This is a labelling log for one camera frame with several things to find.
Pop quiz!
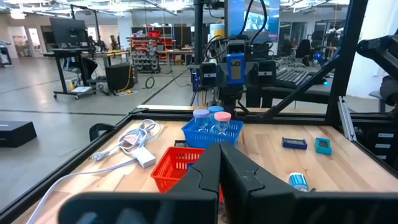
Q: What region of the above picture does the black office chair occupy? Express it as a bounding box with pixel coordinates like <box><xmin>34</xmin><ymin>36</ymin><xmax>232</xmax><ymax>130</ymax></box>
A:
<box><xmin>294</xmin><ymin>39</ymin><xmax>312</xmax><ymax>60</ymax></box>

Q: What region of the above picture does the large wall screen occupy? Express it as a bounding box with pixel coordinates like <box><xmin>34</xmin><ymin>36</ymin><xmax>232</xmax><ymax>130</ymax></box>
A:
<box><xmin>228</xmin><ymin>0</ymin><xmax>280</xmax><ymax>43</ymax></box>

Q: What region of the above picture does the black flat box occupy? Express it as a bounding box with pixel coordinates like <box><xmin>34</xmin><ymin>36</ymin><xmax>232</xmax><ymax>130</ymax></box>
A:
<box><xmin>0</xmin><ymin>120</ymin><xmax>37</xmax><ymax>148</ymax></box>

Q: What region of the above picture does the person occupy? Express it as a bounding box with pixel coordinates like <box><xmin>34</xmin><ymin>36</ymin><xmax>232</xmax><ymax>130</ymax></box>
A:
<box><xmin>379</xmin><ymin>74</ymin><xmax>398</xmax><ymax>107</ymax></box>

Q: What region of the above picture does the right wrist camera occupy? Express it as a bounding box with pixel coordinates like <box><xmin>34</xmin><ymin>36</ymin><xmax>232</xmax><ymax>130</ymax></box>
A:
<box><xmin>228</xmin><ymin>42</ymin><xmax>247</xmax><ymax>56</ymax></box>

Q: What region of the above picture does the black computer tower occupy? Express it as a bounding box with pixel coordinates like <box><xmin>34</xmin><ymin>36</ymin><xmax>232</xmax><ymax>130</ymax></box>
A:
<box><xmin>105</xmin><ymin>62</ymin><xmax>135</xmax><ymax>93</ymax></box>

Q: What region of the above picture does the black standing desk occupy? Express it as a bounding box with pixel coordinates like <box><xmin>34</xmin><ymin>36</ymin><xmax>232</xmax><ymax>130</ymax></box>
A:
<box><xmin>40</xmin><ymin>46</ymin><xmax>131</xmax><ymax>101</ymax></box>

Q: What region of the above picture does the blue plastic basket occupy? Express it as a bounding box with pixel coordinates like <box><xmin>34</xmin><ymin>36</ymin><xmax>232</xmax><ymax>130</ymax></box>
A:
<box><xmin>181</xmin><ymin>117</ymin><xmax>245</xmax><ymax>149</ymax></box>

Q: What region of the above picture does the black vertical post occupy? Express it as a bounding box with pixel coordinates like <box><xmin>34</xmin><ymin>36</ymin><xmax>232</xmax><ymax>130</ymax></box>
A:
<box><xmin>193</xmin><ymin>0</ymin><xmax>205</xmax><ymax>67</ymax></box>

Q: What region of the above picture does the white power adapter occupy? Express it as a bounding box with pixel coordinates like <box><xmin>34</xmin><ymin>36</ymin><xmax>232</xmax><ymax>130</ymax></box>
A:
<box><xmin>132</xmin><ymin>146</ymin><xmax>157</xmax><ymax>169</ymax></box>

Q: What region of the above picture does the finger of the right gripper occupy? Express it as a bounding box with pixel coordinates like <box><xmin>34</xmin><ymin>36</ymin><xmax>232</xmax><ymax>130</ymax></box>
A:
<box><xmin>217</xmin><ymin>60</ymin><xmax>227</xmax><ymax>86</ymax></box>
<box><xmin>244</xmin><ymin>60</ymin><xmax>259</xmax><ymax>86</ymax></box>

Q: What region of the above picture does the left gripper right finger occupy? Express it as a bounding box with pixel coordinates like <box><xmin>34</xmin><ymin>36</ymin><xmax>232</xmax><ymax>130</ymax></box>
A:
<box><xmin>220</xmin><ymin>142</ymin><xmax>295</xmax><ymax>224</ymax></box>

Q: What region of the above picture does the backlit computer keyboard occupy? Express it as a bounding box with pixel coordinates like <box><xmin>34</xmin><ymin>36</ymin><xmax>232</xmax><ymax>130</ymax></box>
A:
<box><xmin>276</xmin><ymin>67</ymin><xmax>327</xmax><ymax>90</ymax></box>

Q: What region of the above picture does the black computer monitor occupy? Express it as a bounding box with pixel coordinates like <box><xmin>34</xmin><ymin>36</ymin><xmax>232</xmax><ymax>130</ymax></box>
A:
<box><xmin>49</xmin><ymin>17</ymin><xmax>90</xmax><ymax>50</ymax></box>

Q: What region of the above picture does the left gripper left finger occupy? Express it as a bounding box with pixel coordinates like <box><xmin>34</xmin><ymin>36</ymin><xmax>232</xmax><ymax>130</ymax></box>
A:
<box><xmin>169</xmin><ymin>143</ymin><xmax>221</xmax><ymax>200</ymax></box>

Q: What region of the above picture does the teal striped wall charger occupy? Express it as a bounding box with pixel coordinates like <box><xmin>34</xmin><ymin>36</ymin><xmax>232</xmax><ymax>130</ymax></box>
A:
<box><xmin>288</xmin><ymin>172</ymin><xmax>310</xmax><ymax>192</ymax></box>

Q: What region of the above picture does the black frame clamp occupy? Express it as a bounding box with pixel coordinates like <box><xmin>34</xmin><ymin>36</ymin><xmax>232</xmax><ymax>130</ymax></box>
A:
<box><xmin>89</xmin><ymin>123</ymin><xmax>118</xmax><ymax>142</ymax></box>

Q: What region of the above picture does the grey side desk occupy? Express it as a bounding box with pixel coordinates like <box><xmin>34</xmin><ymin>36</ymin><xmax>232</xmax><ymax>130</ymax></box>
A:
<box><xmin>247</xmin><ymin>81</ymin><xmax>335</xmax><ymax>108</ymax></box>

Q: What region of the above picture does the dark purple digital clock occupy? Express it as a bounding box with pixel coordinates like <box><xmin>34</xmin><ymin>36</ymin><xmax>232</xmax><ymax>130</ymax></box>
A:
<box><xmin>281</xmin><ymin>137</ymin><xmax>308</xmax><ymax>151</ymax></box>

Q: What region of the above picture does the coiled white cable bundle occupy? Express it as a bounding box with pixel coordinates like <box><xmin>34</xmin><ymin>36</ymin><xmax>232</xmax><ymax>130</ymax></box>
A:
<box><xmin>91</xmin><ymin>119</ymin><xmax>162</xmax><ymax>161</ymax></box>

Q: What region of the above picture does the red plastic basket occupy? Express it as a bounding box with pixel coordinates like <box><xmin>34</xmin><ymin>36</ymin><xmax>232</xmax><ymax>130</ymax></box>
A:
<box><xmin>150</xmin><ymin>146</ymin><xmax>224</xmax><ymax>202</ymax></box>

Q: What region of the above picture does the silver aluminium bar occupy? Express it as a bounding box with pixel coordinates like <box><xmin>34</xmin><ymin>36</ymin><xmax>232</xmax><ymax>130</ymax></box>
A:
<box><xmin>338</xmin><ymin>95</ymin><xmax>358</xmax><ymax>142</ymax></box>

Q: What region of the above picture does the shelf rack with bins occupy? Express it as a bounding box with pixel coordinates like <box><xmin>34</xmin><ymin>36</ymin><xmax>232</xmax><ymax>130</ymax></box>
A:
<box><xmin>129</xmin><ymin>29</ymin><xmax>175</xmax><ymax>75</ymax></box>

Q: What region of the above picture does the black labelled drawer unit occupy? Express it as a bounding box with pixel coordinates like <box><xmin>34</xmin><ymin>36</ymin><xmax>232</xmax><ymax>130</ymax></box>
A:
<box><xmin>353</xmin><ymin>119</ymin><xmax>398</xmax><ymax>170</ymax></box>

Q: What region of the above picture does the thick white power cable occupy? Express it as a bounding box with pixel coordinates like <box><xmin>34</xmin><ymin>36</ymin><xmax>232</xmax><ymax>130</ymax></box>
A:
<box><xmin>26</xmin><ymin>157</ymin><xmax>139</xmax><ymax>224</ymax></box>

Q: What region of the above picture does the blue five-minute hourglass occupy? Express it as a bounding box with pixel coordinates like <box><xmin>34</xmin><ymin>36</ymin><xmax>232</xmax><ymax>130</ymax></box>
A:
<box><xmin>207</xmin><ymin>105</ymin><xmax>224</xmax><ymax>121</ymax></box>

